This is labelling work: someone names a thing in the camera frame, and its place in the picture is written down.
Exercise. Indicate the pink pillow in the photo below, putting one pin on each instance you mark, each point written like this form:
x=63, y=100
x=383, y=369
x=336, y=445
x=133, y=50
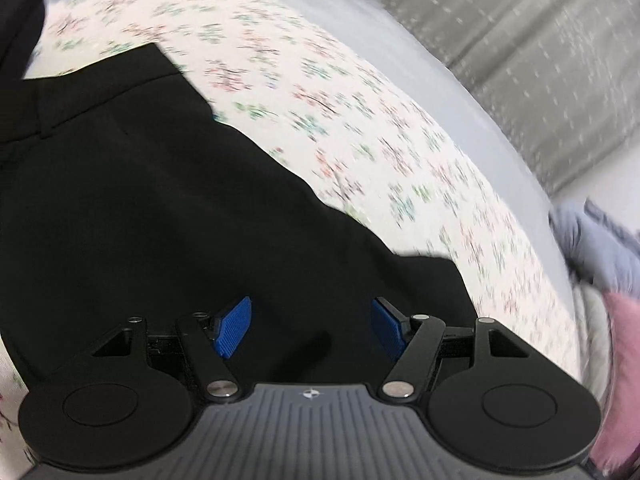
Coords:
x=625, y=360

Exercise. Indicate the blue-grey cloth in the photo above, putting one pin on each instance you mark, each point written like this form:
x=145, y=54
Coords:
x=595, y=250

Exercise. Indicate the person's dark clothing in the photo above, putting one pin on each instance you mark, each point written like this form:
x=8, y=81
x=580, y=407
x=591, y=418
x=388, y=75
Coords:
x=20, y=5

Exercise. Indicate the black pants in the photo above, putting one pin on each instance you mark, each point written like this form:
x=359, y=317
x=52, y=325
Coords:
x=150, y=210

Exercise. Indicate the pink and grey pillows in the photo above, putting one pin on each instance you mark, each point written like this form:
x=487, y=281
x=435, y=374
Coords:
x=592, y=330

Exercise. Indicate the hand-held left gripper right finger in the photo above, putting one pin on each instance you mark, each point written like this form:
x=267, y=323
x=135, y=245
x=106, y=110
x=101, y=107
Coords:
x=387, y=327

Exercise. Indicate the floral printed sheet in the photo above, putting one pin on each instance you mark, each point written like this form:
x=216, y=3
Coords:
x=350, y=110

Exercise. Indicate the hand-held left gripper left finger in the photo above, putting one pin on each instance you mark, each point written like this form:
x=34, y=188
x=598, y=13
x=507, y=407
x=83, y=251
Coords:
x=232, y=327

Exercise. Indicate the grey star-patterned curtain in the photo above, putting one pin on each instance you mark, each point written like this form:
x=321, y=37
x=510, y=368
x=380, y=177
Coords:
x=525, y=60

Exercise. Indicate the pale grey-blue bed sheet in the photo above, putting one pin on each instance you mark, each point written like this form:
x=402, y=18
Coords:
x=415, y=67

